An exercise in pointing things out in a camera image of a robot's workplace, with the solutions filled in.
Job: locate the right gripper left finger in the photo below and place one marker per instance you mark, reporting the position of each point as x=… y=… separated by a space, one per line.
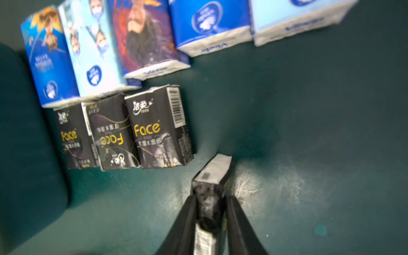
x=180 y=239

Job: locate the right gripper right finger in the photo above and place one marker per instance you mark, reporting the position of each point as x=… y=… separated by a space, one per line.
x=242 y=239

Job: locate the black face tissue pack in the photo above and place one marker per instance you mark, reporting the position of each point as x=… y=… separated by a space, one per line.
x=110 y=126
x=159 y=127
x=211 y=186
x=76 y=138

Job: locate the black Face tissue pack back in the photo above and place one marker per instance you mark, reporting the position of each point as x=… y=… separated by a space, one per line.
x=159 y=127

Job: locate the teal plastic storage box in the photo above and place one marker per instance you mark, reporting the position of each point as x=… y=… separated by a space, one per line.
x=33 y=190

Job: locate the white blue tissue pack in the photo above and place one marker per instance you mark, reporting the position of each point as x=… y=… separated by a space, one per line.
x=275 y=20

